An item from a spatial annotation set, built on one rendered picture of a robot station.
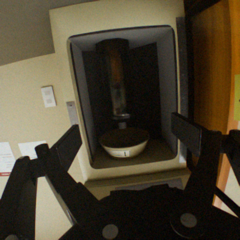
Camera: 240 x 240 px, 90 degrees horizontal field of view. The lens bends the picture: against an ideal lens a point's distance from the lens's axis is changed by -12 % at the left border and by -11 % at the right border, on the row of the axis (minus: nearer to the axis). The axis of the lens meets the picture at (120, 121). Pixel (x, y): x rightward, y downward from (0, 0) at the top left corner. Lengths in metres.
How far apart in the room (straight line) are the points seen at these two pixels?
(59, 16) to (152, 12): 0.22
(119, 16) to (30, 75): 0.67
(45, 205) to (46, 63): 1.06
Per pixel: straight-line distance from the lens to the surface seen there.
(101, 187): 0.43
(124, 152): 0.41
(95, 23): 0.37
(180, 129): 0.17
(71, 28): 0.38
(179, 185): 0.44
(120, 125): 0.45
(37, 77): 0.89
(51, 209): 1.35
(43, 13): 0.43
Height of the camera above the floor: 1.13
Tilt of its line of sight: 16 degrees up
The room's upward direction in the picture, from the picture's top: 173 degrees clockwise
